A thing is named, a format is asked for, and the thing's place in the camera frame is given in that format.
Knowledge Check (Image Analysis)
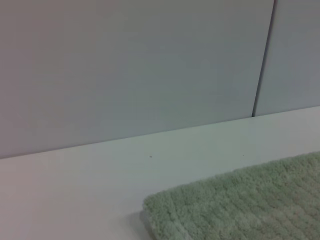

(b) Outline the light green terry towel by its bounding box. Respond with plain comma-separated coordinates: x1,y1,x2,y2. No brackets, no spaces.
141,150,320,240

